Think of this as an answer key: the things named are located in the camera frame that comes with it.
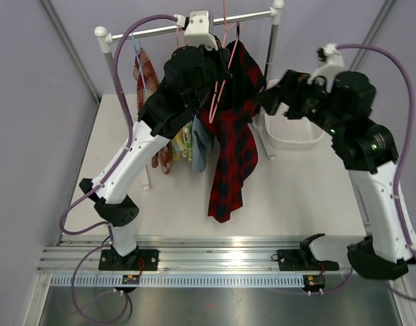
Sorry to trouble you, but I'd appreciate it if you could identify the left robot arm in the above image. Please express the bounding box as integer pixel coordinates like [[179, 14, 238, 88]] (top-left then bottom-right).
[[79, 46, 231, 270]]

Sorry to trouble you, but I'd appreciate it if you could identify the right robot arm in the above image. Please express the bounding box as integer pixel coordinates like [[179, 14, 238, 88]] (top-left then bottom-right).
[[257, 70, 416, 280]]

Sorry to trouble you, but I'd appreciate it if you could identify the light blue denim garment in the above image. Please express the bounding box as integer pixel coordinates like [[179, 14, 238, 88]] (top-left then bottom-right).
[[191, 116, 214, 173]]

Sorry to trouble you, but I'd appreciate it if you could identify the white slotted cable duct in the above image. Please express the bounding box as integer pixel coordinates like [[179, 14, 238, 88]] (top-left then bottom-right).
[[51, 274, 304, 288]]

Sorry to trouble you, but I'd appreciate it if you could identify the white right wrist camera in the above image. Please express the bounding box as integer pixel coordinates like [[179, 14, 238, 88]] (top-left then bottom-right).
[[307, 43, 345, 84]]

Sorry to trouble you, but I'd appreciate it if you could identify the yellow green floral garment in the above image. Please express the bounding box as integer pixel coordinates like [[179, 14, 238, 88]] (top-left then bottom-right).
[[181, 122, 193, 162]]

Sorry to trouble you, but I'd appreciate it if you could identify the pastel tie-dye garment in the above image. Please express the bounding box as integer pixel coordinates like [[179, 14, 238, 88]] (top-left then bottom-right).
[[171, 130, 187, 161]]

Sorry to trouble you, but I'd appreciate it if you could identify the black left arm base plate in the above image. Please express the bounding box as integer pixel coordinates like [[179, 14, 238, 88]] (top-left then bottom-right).
[[98, 247, 159, 272]]

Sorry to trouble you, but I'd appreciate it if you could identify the white metal clothes rack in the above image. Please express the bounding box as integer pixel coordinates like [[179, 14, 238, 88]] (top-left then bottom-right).
[[94, 0, 285, 192]]

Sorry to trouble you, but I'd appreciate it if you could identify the red black plaid skirt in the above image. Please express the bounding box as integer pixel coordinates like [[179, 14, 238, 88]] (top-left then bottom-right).
[[199, 40, 266, 223]]

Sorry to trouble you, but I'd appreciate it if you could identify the blue wire hanger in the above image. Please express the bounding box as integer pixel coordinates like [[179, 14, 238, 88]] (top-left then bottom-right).
[[131, 35, 153, 109]]

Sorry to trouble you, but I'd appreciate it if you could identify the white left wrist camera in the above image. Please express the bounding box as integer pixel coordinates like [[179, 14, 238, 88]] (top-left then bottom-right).
[[174, 10, 219, 51]]

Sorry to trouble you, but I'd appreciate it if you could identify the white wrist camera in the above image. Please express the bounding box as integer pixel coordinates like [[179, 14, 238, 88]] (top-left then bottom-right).
[[174, 10, 219, 51], [307, 43, 345, 84]]

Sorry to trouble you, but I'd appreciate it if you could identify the pink wire hanger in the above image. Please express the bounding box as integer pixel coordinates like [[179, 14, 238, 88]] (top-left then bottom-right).
[[207, 0, 242, 124]]

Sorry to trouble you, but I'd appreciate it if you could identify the white plastic perforated basket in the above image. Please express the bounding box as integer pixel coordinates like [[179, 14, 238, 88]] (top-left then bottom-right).
[[263, 103, 324, 149]]

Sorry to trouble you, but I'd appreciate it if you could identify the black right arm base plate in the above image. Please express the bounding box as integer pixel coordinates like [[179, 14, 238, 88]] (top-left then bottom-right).
[[270, 249, 320, 272]]

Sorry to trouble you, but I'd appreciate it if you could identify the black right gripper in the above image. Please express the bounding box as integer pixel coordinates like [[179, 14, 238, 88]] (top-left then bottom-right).
[[255, 70, 344, 139]]

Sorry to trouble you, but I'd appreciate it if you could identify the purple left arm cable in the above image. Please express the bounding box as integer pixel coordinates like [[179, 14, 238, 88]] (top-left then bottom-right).
[[59, 14, 180, 323]]

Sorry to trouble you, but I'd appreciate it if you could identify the red beige checked garment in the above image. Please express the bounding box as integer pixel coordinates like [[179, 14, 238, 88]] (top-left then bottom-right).
[[133, 48, 173, 175]]

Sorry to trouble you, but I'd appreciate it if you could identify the aluminium mounting rail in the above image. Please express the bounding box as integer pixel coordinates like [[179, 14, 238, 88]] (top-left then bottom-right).
[[36, 234, 364, 274]]

